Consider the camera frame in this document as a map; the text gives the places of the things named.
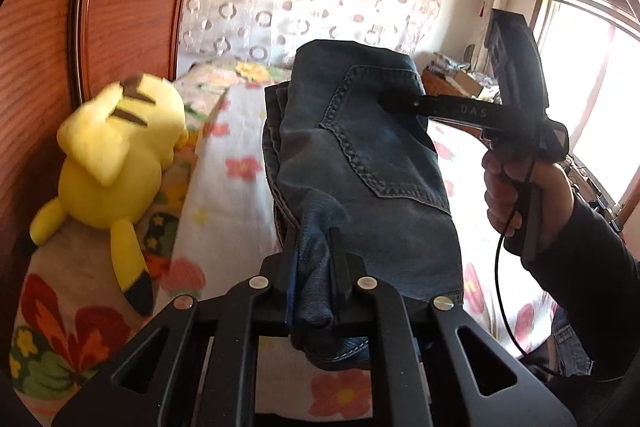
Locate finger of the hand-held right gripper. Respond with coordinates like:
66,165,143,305
375,92,488,128

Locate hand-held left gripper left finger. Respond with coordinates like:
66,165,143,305
52,249,301,427

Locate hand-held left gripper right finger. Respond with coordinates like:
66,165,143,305
327,227,578,427

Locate blue denim pants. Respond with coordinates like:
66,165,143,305
262,39,463,373

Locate person's right forearm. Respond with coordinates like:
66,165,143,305
520,194,640,383

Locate person's right hand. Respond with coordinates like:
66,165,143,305
481,152,576,236

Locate wooden side cabinet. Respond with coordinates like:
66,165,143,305
420,66,501,105

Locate open cardboard box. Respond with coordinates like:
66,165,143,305
452,71,483,95

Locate floral printed blanket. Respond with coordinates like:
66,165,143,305
12,59,561,427

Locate yellow plush toy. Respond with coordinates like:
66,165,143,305
29,74,190,315

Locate wooden headboard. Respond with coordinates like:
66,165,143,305
0,0,208,258

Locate black cable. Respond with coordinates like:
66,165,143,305
494,157,566,378

